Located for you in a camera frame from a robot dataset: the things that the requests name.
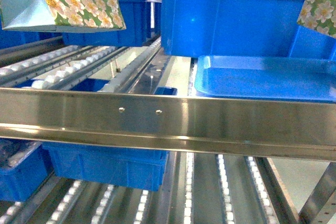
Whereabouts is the blue bin upper left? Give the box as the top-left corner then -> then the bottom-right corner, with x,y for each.
62,0 -> 162,47

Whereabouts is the steel shelf front rail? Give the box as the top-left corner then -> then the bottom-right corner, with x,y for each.
1,88 -> 335,162

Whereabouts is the blue bin lower shelf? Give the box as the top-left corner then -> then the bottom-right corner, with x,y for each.
43,142 -> 169,191

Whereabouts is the large blue bin behind tray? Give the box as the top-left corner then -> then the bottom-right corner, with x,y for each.
161,0 -> 335,60

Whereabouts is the flower gift bag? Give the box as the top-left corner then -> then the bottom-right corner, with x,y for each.
1,0 -> 126,33
297,0 -> 335,38

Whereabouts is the blue plastic tray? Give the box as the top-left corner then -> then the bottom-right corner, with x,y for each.
194,56 -> 335,103

